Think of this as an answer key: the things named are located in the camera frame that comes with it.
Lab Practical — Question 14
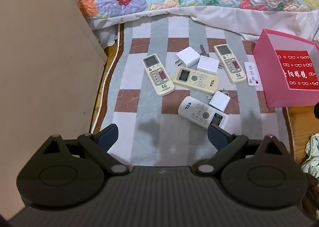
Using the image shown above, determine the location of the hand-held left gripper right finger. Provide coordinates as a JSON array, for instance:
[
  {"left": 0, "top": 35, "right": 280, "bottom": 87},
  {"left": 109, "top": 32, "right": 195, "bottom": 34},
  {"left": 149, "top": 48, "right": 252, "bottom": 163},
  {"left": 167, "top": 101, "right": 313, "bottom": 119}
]
[{"left": 194, "top": 123, "right": 287, "bottom": 176}]

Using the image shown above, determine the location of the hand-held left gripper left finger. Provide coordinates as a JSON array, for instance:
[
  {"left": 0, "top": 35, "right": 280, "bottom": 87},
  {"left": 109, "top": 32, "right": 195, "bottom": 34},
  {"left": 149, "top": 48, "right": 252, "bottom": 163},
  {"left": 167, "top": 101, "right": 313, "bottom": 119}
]
[{"left": 42, "top": 123, "right": 130, "bottom": 176}]

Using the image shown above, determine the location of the white remote control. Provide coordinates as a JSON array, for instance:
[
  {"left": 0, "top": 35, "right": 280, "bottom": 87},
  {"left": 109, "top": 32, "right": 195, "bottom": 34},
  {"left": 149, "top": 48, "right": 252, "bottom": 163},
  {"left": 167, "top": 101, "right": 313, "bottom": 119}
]
[{"left": 178, "top": 96, "right": 229, "bottom": 130}]

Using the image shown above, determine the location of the yellowed remote control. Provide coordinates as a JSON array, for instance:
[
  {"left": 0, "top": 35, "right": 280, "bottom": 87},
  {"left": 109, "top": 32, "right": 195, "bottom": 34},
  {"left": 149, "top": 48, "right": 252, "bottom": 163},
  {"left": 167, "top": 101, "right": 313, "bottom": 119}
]
[{"left": 173, "top": 67, "right": 220, "bottom": 94}]

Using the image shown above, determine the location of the cream remote with red button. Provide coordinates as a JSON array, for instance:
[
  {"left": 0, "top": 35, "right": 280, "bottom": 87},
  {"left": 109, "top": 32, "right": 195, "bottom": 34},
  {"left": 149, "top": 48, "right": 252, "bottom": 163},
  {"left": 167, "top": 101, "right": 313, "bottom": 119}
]
[
  {"left": 214, "top": 44, "right": 247, "bottom": 84},
  {"left": 142, "top": 53, "right": 175, "bottom": 97}
]

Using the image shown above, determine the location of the pink cardboard box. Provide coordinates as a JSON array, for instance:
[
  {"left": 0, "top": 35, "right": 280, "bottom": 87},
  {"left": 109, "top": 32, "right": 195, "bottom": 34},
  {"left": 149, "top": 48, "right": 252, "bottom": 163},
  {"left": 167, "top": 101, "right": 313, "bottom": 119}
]
[{"left": 252, "top": 28, "right": 319, "bottom": 108}]

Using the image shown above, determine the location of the white charger plug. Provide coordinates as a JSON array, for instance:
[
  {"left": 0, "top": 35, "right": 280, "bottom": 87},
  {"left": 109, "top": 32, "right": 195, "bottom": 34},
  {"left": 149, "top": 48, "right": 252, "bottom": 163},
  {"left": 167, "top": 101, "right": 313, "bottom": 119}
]
[
  {"left": 209, "top": 90, "right": 231, "bottom": 112},
  {"left": 197, "top": 56, "right": 223, "bottom": 75},
  {"left": 174, "top": 47, "right": 201, "bottom": 67}
]

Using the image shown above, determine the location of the checkered mat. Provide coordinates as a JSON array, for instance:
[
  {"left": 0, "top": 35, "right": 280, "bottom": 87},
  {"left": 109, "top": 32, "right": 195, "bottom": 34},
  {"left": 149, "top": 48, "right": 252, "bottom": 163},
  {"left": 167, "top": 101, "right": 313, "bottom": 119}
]
[{"left": 95, "top": 15, "right": 291, "bottom": 168}]

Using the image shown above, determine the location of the small white remote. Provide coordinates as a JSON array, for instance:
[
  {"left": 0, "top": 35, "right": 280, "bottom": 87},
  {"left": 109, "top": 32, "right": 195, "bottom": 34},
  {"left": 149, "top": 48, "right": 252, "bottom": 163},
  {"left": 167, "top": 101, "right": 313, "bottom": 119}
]
[{"left": 244, "top": 62, "right": 260, "bottom": 87}]

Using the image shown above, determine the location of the brown mat with white trim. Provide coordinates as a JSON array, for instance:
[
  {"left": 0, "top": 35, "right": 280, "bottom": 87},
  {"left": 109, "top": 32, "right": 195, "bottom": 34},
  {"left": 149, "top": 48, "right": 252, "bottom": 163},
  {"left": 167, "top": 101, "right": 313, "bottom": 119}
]
[{"left": 90, "top": 23, "right": 125, "bottom": 134}]

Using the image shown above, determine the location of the beige board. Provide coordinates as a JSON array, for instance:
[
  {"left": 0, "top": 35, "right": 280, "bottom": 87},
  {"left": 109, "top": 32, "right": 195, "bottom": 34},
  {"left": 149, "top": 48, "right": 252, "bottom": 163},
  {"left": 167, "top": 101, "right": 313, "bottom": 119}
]
[{"left": 0, "top": 0, "right": 107, "bottom": 220}]

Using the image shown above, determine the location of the light green cloth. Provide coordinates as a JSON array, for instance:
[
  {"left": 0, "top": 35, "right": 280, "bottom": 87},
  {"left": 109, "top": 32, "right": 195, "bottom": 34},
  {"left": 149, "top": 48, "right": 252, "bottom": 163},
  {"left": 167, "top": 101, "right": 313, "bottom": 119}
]
[{"left": 300, "top": 133, "right": 319, "bottom": 175}]

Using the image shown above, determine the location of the dark brown cloth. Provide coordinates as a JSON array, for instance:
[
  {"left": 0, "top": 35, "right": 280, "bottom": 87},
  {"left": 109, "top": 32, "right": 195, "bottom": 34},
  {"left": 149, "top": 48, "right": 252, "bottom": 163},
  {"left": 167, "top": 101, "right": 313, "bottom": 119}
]
[{"left": 301, "top": 172, "right": 319, "bottom": 220}]

